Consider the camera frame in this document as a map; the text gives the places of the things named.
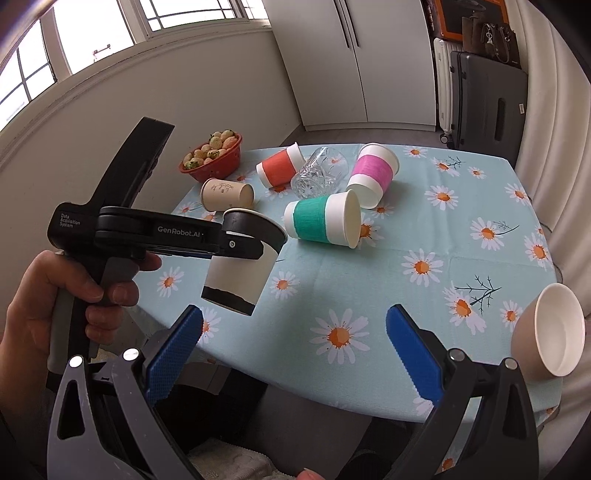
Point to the red sleeved paper cup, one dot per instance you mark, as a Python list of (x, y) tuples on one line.
[(281, 167)]

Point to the white double door cabinet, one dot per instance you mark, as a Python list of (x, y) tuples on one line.
[(357, 64)]

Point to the green sleeved paper cup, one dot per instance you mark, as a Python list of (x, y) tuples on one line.
[(334, 219)]

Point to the brown kraft paper cup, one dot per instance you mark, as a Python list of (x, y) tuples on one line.
[(220, 195)]

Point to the pink sleeved paper cup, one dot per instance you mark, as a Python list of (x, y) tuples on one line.
[(372, 174)]

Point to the cream curtain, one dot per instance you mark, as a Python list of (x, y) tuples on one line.
[(554, 167)]

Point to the dark grey suitcase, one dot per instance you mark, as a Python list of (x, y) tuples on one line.
[(489, 106)]

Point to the daisy print blue tablecloth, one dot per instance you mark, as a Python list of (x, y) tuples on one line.
[(454, 240)]

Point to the red bowl of strawberries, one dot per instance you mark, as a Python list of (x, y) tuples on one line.
[(217, 158)]

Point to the window with white frame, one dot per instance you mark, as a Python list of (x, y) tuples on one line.
[(74, 35)]

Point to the white suitcase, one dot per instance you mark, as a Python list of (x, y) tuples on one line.
[(443, 50)]

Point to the black banded white paper cup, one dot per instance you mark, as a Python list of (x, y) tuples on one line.
[(249, 245)]

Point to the orange cardboard box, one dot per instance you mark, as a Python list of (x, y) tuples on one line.
[(445, 16)]

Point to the beige ceramic cup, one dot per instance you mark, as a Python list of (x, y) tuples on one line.
[(549, 337)]

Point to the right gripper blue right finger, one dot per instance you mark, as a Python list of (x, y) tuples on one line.
[(502, 443)]

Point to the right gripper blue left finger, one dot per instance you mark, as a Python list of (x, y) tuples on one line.
[(103, 425)]

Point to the brown leather handbag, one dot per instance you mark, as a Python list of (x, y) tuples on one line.
[(496, 41)]

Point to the clear glass tumbler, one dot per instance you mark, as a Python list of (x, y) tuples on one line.
[(323, 174)]

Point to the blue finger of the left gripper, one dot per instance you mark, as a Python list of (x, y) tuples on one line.
[(133, 231)]

